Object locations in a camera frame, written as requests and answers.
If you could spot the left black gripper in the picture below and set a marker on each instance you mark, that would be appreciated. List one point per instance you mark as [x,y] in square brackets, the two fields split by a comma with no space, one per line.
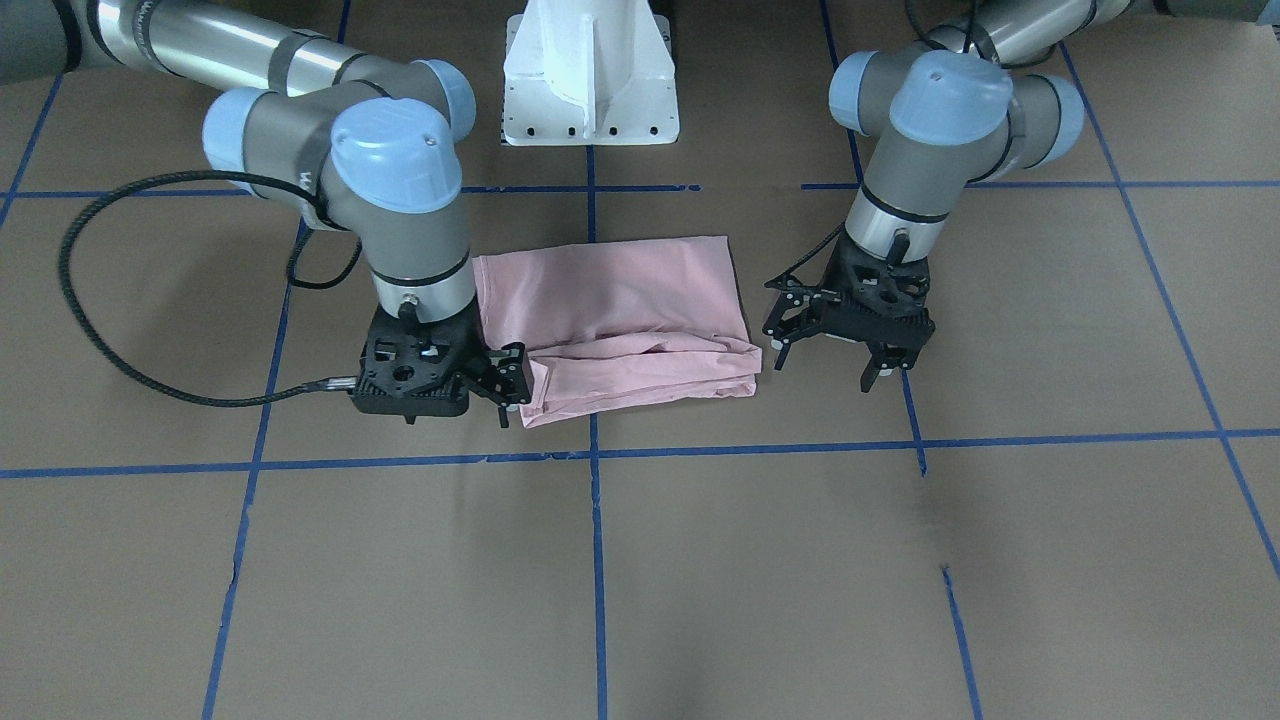
[797,306]

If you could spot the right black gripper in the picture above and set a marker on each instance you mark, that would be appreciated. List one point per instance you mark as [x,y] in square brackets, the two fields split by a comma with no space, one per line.
[503,374]

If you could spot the pink t-shirt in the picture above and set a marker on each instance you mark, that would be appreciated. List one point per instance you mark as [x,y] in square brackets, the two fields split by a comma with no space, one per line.
[620,324]

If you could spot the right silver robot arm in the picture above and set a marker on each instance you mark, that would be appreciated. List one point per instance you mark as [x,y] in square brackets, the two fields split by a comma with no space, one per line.
[355,142]

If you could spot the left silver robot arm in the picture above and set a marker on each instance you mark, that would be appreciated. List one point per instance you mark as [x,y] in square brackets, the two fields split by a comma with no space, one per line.
[945,112]

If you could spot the brown paper table cover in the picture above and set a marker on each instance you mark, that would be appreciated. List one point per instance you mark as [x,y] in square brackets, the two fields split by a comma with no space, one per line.
[1068,510]

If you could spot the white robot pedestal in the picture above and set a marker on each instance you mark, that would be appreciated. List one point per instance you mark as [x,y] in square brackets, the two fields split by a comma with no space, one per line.
[579,73]

